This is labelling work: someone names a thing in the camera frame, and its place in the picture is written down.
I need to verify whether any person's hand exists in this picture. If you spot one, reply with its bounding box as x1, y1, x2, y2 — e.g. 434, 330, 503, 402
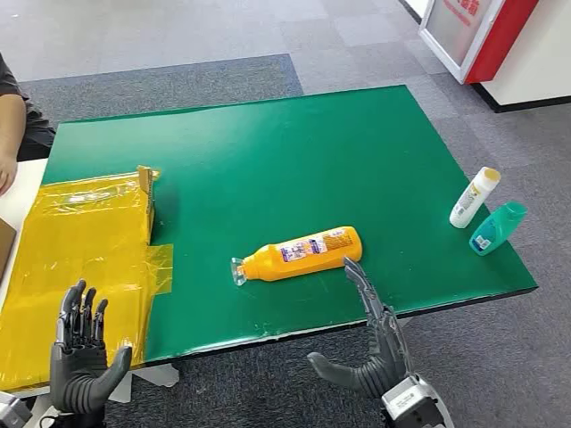
0, 150, 19, 196

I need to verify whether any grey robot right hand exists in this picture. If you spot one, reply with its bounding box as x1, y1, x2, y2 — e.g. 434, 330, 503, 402
307, 257, 413, 399

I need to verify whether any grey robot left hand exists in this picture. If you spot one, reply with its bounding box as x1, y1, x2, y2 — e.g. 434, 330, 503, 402
48, 279, 134, 415

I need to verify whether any orange bottle with clear cap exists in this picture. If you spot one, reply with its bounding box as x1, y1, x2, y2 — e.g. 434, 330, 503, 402
230, 226, 363, 288

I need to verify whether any white bottle with yellow cap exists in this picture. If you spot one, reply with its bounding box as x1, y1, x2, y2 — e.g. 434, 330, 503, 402
449, 166, 502, 230

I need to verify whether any teal plastic bottle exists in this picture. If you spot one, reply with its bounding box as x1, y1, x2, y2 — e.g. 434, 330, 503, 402
468, 201, 529, 257

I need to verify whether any person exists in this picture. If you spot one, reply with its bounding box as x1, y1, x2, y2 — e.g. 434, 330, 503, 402
0, 52, 57, 196

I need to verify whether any brown cardboard piece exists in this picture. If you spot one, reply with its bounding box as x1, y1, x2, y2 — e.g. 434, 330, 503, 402
0, 217, 17, 284

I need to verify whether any yellow film wrapped cardboard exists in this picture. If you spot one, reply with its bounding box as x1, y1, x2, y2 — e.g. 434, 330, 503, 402
0, 165, 175, 392

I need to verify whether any green table mat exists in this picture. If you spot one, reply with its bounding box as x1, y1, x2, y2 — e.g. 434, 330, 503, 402
42, 84, 539, 365

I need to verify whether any white framed red sign box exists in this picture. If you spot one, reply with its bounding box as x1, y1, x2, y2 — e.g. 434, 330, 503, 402
418, 0, 541, 86

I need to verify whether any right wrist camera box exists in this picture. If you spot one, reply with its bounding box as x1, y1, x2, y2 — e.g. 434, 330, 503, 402
381, 374, 455, 428

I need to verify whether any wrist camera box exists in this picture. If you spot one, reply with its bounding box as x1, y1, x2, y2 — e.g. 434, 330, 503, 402
0, 391, 33, 428
381, 374, 455, 428

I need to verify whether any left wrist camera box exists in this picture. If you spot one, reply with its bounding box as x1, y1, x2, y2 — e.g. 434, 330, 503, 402
0, 391, 33, 428

